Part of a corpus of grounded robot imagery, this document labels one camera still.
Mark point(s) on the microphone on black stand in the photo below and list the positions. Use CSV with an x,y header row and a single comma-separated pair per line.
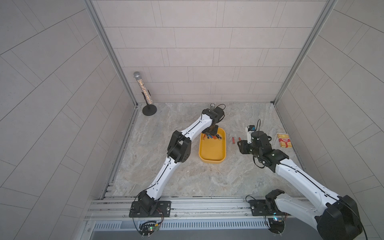
x,y
149,109

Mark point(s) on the left circuit board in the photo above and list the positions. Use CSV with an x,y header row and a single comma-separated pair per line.
x,y
148,228

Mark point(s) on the right circuit board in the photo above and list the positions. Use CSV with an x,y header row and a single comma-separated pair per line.
x,y
276,225

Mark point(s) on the yellow plastic storage tray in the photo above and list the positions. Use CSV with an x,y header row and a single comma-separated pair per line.
x,y
213,151

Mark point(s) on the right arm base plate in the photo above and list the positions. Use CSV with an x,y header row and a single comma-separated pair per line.
x,y
259,208

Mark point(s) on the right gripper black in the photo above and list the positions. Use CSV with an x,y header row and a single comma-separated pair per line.
x,y
243,146

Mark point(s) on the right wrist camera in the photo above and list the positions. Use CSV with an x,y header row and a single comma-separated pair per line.
x,y
250,129

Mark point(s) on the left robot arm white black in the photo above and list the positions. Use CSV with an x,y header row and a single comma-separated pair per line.
x,y
178,151

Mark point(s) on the yellow red card pack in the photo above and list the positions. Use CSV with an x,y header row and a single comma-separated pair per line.
x,y
284,140

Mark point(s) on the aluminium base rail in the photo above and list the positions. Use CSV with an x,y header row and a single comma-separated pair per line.
x,y
198,208

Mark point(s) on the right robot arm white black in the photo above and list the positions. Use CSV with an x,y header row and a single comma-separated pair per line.
x,y
333,216

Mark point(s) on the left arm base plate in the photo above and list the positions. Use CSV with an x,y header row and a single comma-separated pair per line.
x,y
160,209

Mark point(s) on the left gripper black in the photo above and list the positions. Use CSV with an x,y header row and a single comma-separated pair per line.
x,y
211,130

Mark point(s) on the circuit board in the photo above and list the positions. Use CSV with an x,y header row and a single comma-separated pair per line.
x,y
148,228
276,225

